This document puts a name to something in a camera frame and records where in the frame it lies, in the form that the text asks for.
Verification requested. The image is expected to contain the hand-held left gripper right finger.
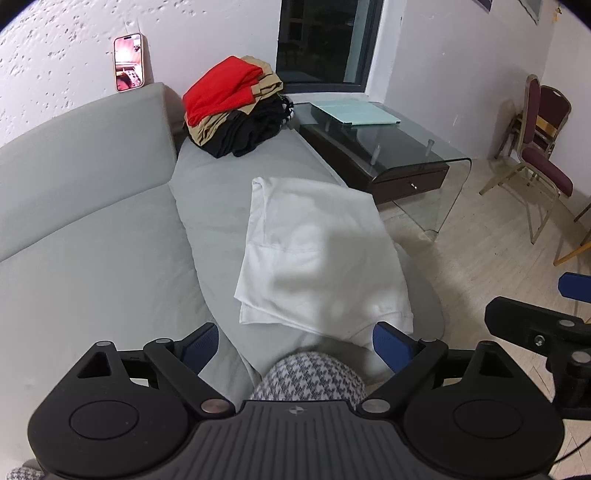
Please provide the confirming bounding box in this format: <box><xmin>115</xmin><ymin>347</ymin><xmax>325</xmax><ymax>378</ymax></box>
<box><xmin>361</xmin><ymin>321</ymin><xmax>513</xmax><ymax>415</ymax></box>

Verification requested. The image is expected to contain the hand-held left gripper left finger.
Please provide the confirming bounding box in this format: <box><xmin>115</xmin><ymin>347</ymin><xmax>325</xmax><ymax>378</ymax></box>
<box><xmin>75</xmin><ymin>322</ymin><xmax>235</xmax><ymax>415</ymax></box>

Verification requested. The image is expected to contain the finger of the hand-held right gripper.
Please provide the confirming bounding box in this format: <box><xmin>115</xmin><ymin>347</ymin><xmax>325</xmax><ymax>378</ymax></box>
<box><xmin>558</xmin><ymin>272</ymin><xmax>591</xmax><ymax>304</ymax></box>
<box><xmin>484</xmin><ymin>296</ymin><xmax>591</xmax><ymax>411</ymax></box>

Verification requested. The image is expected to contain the light grey hoodie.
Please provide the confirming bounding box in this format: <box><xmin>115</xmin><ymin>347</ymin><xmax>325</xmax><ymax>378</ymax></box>
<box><xmin>234</xmin><ymin>176</ymin><xmax>415</xmax><ymax>370</ymax></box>

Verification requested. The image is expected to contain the stack of folded clothes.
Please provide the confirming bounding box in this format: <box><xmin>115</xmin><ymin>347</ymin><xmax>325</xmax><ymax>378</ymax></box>
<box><xmin>185</xmin><ymin>55</ymin><xmax>284</xmax><ymax>148</ymax></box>

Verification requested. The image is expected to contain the dark brown drawer unit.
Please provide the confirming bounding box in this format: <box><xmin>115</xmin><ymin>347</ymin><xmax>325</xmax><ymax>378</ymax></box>
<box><xmin>299</xmin><ymin>124</ymin><xmax>450</xmax><ymax>204</ymax></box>

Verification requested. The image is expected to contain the grey sofa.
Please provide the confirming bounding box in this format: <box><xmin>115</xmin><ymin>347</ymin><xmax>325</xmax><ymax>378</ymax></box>
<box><xmin>0</xmin><ymin>82</ymin><xmax>447</xmax><ymax>467</ymax></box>

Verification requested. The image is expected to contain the glass coffee table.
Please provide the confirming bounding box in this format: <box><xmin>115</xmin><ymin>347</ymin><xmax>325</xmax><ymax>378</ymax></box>
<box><xmin>292</xmin><ymin>102</ymin><xmax>473</xmax><ymax>232</ymax></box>

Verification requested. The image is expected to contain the green tablet case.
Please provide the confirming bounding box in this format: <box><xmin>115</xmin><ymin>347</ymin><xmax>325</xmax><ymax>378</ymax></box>
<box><xmin>310</xmin><ymin>102</ymin><xmax>402</xmax><ymax>127</ymax></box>

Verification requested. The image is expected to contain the black white patterned garment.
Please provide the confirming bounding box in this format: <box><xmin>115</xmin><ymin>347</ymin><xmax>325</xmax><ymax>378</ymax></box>
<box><xmin>279</xmin><ymin>95</ymin><xmax>297</xmax><ymax>128</ymax></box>

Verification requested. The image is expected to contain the red folded garment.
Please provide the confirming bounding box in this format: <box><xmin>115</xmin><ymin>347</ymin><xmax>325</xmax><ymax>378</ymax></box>
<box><xmin>182</xmin><ymin>56</ymin><xmax>263</xmax><ymax>127</ymax></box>

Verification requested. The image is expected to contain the pink smartphone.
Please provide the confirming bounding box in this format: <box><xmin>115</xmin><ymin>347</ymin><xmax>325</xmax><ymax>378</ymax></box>
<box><xmin>113</xmin><ymin>33</ymin><xmax>148</xmax><ymax>93</ymax></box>

